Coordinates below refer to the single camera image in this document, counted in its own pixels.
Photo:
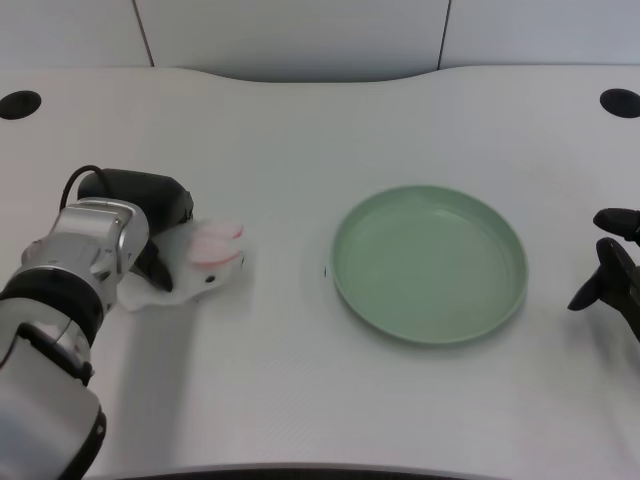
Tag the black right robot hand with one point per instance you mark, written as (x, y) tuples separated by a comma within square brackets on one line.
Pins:
[(617, 280)]

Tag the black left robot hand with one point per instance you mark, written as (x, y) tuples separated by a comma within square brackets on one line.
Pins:
[(150, 210)]

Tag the white rabbit plush doll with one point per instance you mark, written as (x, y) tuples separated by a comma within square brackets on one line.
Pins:
[(200, 260)]

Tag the green round plate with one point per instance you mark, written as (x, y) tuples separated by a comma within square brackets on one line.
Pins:
[(430, 265)]

